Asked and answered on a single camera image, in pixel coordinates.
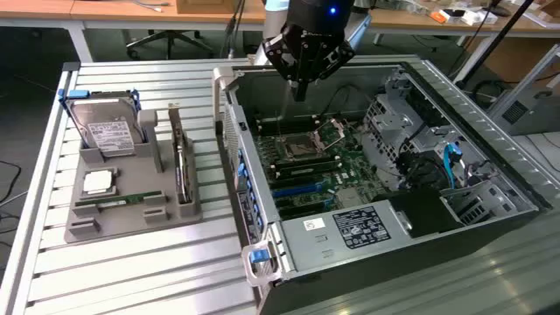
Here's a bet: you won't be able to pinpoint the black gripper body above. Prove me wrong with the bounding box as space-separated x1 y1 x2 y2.
282 0 354 81

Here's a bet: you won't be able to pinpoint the graphics card with metal bracket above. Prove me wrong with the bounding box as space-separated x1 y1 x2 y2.
168 102 195 203

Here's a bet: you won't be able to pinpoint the black RAM slot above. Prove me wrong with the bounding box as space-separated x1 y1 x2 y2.
258 119 320 132
256 116 319 129
259 123 320 136
256 113 318 125

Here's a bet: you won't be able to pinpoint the silver locking lever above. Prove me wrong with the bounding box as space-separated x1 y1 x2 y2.
274 110 284 145

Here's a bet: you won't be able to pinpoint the silver metal drive cage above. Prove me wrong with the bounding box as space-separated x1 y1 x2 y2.
363 69 462 156

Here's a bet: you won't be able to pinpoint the silver socket cover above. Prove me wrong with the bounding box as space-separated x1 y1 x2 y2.
311 117 352 154

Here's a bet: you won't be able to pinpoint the black office chair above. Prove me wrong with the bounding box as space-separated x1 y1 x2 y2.
126 28 216 60

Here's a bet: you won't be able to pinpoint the CPU socket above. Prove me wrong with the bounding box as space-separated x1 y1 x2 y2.
282 133 324 162

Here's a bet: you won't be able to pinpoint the white box with black tray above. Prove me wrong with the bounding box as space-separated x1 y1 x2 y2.
439 8 467 25

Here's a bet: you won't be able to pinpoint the green motherboard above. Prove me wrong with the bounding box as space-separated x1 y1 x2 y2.
252 113 383 221

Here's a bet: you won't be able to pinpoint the blue card retainer clips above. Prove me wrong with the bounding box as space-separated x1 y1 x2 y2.
235 148 264 232

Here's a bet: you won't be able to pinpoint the small white box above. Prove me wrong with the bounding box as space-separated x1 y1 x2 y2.
462 11 498 27

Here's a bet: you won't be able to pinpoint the black tripod pole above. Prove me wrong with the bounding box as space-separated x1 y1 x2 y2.
452 0 538 85

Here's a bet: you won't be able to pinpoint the long black expansion slot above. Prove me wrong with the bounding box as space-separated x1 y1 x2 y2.
268 176 318 190
276 200 327 214
279 207 330 221

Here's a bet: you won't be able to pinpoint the black oval device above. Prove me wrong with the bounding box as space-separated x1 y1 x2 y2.
484 2 512 18

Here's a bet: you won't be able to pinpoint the blue expansion slot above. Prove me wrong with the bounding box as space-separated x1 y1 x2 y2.
271 183 320 199

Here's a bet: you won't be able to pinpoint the silver chipset heat sink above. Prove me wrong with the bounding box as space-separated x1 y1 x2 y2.
338 189 370 207

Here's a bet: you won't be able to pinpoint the hard disk with blue carrier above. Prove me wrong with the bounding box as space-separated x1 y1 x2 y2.
56 88 146 152

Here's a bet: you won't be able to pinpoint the grey computer tower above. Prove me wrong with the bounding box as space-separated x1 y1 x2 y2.
498 87 560 137

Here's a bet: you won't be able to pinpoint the green RAM stick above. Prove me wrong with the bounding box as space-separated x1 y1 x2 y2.
75 192 162 208

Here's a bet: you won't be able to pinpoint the silver CPU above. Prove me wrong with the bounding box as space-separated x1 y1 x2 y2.
83 170 116 193

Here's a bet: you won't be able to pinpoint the grey parts rack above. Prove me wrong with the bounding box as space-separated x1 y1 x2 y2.
64 110 206 244

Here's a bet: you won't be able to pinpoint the grey power supply unit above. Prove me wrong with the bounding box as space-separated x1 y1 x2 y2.
279 199 416 274

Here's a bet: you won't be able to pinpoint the black open PC case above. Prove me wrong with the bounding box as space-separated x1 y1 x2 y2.
212 60 554 315

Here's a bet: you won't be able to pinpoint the thin black wire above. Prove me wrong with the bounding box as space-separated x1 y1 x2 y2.
320 83 374 117

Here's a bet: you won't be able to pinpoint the hanging arm cable bundle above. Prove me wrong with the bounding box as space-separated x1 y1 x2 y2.
218 0 248 60

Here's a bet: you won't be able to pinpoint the wooden desk with white frame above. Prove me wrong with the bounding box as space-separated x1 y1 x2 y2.
0 0 268 63
366 0 560 85

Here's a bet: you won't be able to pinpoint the black power cable bundle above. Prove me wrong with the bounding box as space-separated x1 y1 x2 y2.
396 154 456 193

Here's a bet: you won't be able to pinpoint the blue disk wire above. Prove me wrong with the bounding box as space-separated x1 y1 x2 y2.
442 141 466 190

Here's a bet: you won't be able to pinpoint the black plastic air duct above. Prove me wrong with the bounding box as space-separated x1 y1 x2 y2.
371 187 466 239

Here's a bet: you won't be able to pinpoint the silver disk bay bracket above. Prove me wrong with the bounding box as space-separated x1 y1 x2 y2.
439 179 520 228

